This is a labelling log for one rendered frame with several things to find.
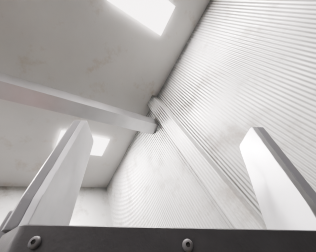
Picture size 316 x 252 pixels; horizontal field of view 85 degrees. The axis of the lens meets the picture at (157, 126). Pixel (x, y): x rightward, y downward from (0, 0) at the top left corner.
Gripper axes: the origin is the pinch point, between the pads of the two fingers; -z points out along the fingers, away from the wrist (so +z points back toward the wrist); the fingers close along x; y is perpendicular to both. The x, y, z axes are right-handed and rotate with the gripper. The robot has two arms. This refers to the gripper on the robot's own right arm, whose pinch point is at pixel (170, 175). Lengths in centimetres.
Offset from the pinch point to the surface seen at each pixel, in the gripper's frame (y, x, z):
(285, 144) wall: 145, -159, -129
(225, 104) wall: 159, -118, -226
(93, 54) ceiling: 135, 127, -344
